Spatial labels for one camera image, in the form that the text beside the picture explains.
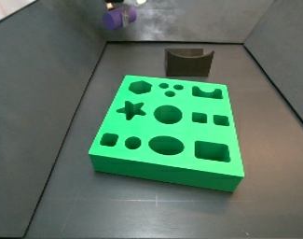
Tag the black curved cradle stand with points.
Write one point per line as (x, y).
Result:
(187, 62)

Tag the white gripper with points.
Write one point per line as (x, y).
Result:
(126, 8)

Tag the green shape sorter block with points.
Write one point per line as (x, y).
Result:
(169, 131)

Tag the purple cylinder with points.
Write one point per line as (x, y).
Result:
(113, 18)

